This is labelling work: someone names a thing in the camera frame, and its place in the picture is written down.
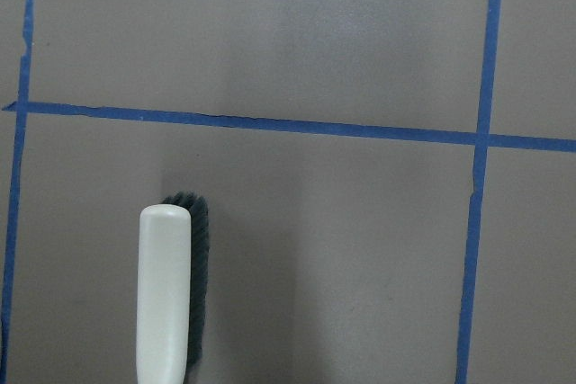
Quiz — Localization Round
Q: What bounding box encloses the beige hand brush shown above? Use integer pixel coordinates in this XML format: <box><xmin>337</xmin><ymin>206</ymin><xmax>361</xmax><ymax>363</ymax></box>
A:
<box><xmin>136</xmin><ymin>192</ymin><xmax>210</xmax><ymax>383</ymax></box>

